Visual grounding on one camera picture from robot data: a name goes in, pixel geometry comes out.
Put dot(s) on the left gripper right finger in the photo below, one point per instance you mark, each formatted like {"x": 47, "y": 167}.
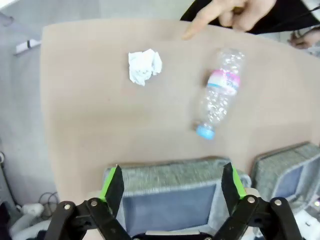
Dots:
{"x": 231, "y": 187}

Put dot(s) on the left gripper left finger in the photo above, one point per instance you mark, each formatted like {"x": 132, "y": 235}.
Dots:
{"x": 112, "y": 190}

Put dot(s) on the clear bottle pink label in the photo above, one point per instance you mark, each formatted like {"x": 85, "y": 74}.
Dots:
{"x": 220, "y": 95}

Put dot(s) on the white paper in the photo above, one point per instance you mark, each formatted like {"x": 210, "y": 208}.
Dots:
{"x": 143, "y": 66}

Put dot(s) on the person's left hand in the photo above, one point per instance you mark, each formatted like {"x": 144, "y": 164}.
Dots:
{"x": 301, "y": 40}

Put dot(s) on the person's right hand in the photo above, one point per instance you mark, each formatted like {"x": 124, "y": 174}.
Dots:
{"x": 225, "y": 12}

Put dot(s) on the grey fabric basket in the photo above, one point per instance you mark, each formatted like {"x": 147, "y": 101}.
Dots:
{"x": 275, "y": 165}
{"x": 175, "y": 175}

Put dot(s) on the white power adapter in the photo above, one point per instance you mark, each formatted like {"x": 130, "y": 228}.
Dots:
{"x": 32, "y": 208}

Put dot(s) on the person in white sweater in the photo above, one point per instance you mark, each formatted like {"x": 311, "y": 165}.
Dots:
{"x": 290, "y": 15}

